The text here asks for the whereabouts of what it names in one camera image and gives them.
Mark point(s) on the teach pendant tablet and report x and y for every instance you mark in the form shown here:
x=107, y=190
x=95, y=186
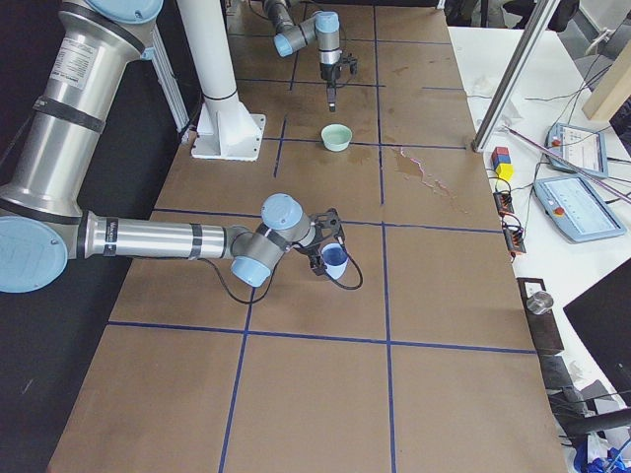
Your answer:
x=580, y=147
x=576, y=209

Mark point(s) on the far teach pendant tablet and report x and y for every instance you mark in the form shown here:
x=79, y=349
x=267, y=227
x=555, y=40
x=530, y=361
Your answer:
x=580, y=147

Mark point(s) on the white mounting pillar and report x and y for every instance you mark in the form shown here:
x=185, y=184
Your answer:
x=225, y=130

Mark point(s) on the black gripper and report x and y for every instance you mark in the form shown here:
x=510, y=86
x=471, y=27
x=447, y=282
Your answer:
x=314, y=256
x=329, y=74

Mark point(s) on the near teach pendant tablet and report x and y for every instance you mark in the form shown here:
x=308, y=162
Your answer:
x=576, y=209

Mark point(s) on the orange black power adapter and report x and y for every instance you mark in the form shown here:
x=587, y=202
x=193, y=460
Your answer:
x=504, y=203

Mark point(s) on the green bowl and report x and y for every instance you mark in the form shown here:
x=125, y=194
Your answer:
x=336, y=137

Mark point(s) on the small metal cup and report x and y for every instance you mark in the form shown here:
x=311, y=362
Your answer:
x=539, y=303

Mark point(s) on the red blue yellow blocks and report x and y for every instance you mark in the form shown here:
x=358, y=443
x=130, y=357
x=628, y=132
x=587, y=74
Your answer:
x=502, y=163

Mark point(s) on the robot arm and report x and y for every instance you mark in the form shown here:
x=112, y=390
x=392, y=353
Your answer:
x=322, y=27
x=132, y=159

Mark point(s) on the blue plastic cup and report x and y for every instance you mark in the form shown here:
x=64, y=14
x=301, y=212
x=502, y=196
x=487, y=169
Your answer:
x=335, y=260

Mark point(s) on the aluminium frame post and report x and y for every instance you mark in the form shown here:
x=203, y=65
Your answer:
x=536, y=26

